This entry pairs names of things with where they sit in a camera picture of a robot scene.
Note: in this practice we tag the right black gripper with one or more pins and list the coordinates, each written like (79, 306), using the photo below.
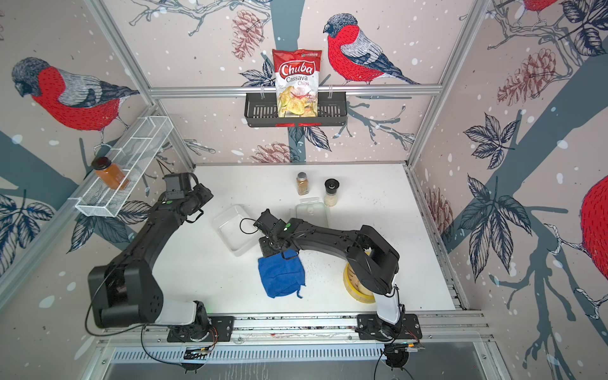
(262, 248)

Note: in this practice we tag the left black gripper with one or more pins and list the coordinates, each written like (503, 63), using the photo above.
(205, 192)

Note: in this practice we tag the clear plastic lunch box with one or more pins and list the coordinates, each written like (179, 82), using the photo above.
(234, 227)

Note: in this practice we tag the clear lunch box lid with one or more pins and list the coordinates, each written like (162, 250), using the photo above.
(313, 211)

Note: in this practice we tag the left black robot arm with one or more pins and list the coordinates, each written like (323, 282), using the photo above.
(124, 292)

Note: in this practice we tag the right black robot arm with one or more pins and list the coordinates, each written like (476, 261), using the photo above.
(373, 260)

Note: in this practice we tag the blue cloth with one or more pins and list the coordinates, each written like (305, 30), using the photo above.
(282, 274)

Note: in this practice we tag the brown spice jar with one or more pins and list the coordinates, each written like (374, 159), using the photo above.
(302, 184)

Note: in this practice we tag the orange sauce bottle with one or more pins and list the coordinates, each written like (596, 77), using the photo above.
(110, 173)

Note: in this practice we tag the black cap salt shaker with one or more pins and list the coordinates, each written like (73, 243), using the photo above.
(331, 186)

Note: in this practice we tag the red cassava chips bag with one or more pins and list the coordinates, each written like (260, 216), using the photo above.
(297, 82)

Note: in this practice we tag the white wire mesh shelf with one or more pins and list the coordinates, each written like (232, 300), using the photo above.
(132, 158)

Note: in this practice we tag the aluminium front rail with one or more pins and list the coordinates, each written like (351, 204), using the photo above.
(325, 328)

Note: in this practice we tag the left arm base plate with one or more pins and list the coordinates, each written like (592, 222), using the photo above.
(209, 330)

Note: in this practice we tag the black wall basket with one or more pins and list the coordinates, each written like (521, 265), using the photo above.
(261, 111)

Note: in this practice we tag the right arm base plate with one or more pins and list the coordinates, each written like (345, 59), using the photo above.
(372, 327)

